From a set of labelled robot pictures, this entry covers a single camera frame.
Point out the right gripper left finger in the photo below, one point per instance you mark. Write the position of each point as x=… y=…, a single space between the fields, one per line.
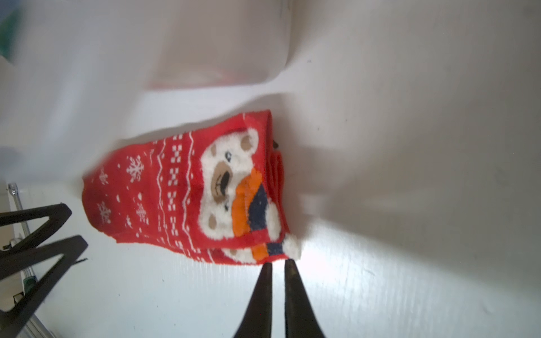
x=257 y=321

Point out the red bear sock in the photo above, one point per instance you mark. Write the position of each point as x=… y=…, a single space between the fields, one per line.
x=232 y=212
x=125 y=197

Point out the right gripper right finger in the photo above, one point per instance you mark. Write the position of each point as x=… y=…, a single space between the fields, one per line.
x=300 y=320

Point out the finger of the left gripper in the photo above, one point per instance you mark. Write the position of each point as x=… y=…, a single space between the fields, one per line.
x=57 y=215
x=69 y=251

